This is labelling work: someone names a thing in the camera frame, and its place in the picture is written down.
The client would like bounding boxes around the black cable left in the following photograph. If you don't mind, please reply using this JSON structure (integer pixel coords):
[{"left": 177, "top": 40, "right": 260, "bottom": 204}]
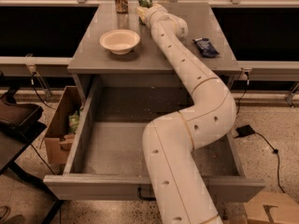
[{"left": 30, "top": 71, "right": 57, "bottom": 111}]

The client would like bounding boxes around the black power adapter with cable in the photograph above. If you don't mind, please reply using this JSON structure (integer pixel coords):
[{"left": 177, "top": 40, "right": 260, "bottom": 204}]
[{"left": 233, "top": 124, "right": 287, "bottom": 193}]

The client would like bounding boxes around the open grey top drawer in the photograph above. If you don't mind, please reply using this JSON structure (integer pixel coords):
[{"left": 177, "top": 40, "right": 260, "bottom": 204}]
[{"left": 44, "top": 75, "right": 264, "bottom": 203}]

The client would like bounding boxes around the black drawer handle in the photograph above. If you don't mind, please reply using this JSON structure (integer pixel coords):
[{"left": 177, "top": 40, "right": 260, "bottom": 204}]
[{"left": 137, "top": 188, "right": 156, "bottom": 202}]

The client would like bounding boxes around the grey cabinet with top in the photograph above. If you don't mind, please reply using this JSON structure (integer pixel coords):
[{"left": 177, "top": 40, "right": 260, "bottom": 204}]
[{"left": 68, "top": 0, "right": 240, "bottom": 98}]

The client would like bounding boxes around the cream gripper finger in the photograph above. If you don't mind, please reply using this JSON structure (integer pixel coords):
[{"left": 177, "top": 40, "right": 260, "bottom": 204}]
[{"left": 135, "top": 7, "right": 149, "bottom": 23}]

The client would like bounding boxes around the blue snack bag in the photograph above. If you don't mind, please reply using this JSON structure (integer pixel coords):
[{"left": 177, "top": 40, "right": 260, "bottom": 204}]
[{"left": 193, "top": 37, "right": 220, "bottom": 58}]

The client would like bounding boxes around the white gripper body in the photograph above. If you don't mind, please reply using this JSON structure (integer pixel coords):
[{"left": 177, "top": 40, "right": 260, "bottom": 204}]
[{"left": 144, "top": 5, "right": 169, "bottom": 28}]

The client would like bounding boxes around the black cable right wall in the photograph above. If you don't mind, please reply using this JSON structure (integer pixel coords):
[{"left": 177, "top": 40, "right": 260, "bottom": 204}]
[{"left": 235, "top": 72, "right": 251, "bottom": 115}]

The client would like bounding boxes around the black chair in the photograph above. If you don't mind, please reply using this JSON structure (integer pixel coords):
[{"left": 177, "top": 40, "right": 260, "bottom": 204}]
[{"left": 0, "top": 84, "right": 64, "bottom": 224}]

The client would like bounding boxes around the green bag in box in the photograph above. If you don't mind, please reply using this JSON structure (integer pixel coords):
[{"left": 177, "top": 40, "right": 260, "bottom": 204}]
[{"left": 68, "top": 110, "right": 80, "bottom": 133}]

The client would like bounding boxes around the cardboard box bottom right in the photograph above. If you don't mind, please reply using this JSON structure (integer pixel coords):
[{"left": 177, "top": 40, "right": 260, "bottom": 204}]
[{"left": 223, "top": 189, "right": 299, "bottom": 224}]

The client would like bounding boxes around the green soda can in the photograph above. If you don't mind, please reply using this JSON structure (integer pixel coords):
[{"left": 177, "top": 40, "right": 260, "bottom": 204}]
[{"left": 137, "top": 0, "right": 154, "bottom": 25}]

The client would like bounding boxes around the open cardboard box left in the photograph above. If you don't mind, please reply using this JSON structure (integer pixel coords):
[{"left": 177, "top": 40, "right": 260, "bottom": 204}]
[{"left": 44, "top": 86, "right": 81, "bottom": 164}]

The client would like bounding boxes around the white paper bowl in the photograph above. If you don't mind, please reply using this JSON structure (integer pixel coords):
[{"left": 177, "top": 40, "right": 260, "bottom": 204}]
[{"left": 100, "top": 29, "right": 140, "bottom": 55}]

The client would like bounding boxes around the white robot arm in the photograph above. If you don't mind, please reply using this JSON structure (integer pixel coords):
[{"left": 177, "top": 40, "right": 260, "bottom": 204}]
[{"left": 136, "top": 4, "right": 236, "bottom": 224}]

